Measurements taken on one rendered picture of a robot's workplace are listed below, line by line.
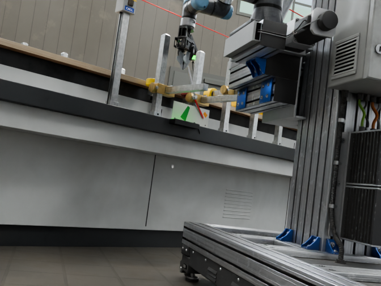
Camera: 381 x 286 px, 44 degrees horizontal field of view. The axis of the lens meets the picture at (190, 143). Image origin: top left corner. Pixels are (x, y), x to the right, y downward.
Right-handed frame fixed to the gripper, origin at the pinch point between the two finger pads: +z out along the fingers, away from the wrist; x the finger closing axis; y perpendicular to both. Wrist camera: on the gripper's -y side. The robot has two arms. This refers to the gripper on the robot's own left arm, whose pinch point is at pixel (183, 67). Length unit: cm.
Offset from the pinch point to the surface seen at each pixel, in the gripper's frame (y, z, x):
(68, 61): 41, 9, -39
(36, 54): 56, 10, -45
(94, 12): -335, -183, -369
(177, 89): 6.4, 13.2, 1.6
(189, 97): -14.4, 12.5, -2.9
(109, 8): -350, -195, -354
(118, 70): 29.8, 9.8, -17.8
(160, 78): 6.1, 7.2, -9.1
